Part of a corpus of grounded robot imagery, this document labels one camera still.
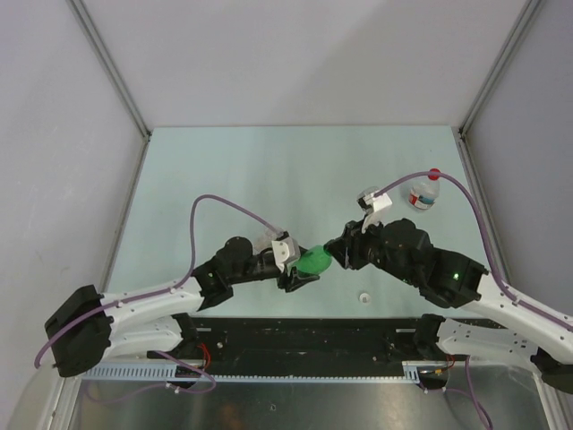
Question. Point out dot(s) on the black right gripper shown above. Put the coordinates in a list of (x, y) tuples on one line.
[(346, 250)]

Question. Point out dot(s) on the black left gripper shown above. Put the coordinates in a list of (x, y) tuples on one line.
[(293, 280)]

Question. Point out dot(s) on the green plastic bottle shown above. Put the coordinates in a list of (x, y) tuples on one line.
[(314, 261)]

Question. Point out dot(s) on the clear bottle with orange label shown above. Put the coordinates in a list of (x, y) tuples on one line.
[(263, 241)]

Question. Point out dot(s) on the clear bottle with red label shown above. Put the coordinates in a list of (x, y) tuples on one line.
[(424, 192)]

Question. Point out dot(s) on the red bottle cap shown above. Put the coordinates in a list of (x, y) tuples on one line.
[(434, 174)]

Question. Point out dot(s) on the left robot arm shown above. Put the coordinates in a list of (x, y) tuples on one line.
[(90, 327)]

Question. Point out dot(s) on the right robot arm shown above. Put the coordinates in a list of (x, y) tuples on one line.
[(530, 334)]

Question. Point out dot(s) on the white bottle cap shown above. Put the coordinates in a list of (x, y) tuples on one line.
[(365, 298)]

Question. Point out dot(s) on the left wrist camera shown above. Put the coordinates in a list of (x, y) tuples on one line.
[(285, 253)]

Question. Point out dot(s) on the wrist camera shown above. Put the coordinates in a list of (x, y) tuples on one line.
[(375, 206), (285, 253)]

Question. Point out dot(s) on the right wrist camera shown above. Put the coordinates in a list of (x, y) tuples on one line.
[(375, 206)]

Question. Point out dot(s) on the grey slotted cable duct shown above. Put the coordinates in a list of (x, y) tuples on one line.
[(168, 371)]

